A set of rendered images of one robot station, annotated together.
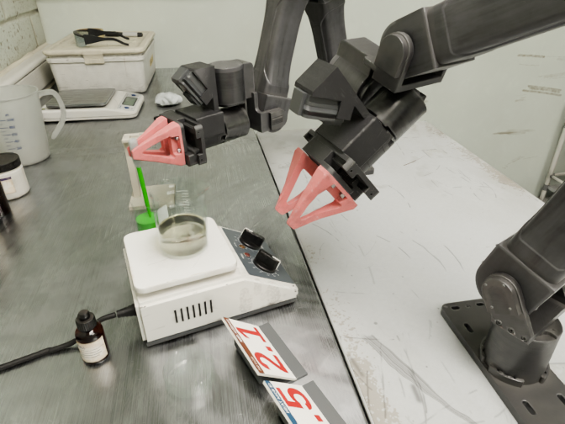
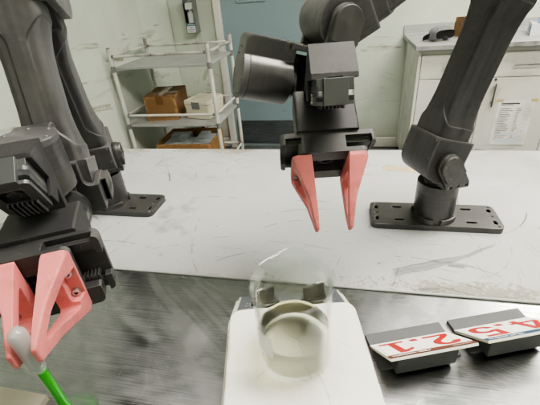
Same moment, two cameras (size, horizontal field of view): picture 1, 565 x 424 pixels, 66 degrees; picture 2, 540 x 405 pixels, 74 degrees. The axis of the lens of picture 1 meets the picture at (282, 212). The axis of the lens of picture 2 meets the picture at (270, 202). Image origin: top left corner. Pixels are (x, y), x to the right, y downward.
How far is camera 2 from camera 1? 0.49 m
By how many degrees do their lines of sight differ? 56
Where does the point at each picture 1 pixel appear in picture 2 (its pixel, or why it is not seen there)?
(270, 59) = (58, 112)
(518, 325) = (462, 178)
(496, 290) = (452, 166)
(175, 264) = (338, 367)
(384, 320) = (377, 257)
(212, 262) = (343, 325)
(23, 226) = not seen: outside the picture
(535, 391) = (458, 215)
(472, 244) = not seen: hidden behind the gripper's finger
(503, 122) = not seen: hidden behind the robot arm
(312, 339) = (392, 308)
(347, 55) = (261, 50)
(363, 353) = (414, 280)
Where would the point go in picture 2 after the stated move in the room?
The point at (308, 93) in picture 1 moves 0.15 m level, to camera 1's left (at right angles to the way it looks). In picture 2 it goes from (349, 76) to (296, 135)
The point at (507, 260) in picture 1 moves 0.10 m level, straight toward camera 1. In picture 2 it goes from (447, 145) to (525, 167)
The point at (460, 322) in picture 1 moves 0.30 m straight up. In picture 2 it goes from (393, 220) to (417, 17)
